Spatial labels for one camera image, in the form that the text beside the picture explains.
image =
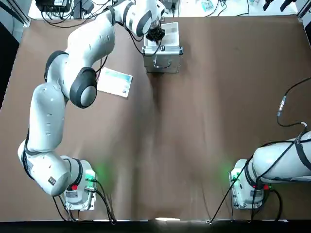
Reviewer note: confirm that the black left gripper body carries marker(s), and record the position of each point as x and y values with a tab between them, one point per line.
156	32

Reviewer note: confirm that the white plastic partition tray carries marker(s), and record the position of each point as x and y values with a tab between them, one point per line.
171	34

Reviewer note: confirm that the silver aluminium first-aid case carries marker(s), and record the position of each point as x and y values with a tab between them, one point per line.
167	61

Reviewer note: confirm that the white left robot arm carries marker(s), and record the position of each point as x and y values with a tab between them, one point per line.
90	43

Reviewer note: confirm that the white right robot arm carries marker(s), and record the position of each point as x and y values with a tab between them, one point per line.
279	160

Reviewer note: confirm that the teal white packet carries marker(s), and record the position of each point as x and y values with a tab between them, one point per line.
207	4

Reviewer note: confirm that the blue white face mask packet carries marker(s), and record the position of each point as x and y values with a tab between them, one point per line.
114	82

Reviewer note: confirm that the black plug adapter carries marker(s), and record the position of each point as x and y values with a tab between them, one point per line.
88	5

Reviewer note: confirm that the grey flat box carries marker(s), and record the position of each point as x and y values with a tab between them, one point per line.
77	9

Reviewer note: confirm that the aluminium frame post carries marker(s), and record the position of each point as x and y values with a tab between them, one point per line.
24	20
301	14

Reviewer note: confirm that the black network switch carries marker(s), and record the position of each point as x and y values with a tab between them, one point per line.
53	4

